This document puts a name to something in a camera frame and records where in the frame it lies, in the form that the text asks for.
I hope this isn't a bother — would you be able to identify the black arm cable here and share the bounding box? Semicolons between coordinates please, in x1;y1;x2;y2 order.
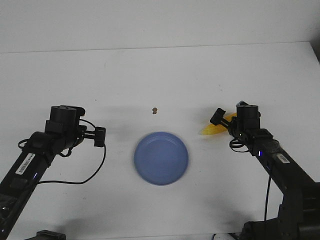
263;172;272;222
37;119;107;186

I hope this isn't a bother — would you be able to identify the yellow corn cob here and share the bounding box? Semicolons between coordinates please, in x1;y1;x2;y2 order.
200;113;237;136

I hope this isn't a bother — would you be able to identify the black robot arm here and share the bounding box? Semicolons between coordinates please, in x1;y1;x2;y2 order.
0;105;106;240
210;101;320;240

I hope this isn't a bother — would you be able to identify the blue round plate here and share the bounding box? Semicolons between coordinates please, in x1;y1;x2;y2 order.
133;131;189;186

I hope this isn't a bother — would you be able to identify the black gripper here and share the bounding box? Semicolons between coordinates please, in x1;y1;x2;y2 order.
44;105;106;148
210;103;261;138

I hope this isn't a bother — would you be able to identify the small brown table stain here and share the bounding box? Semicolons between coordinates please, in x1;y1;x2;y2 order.
152;107;158;115

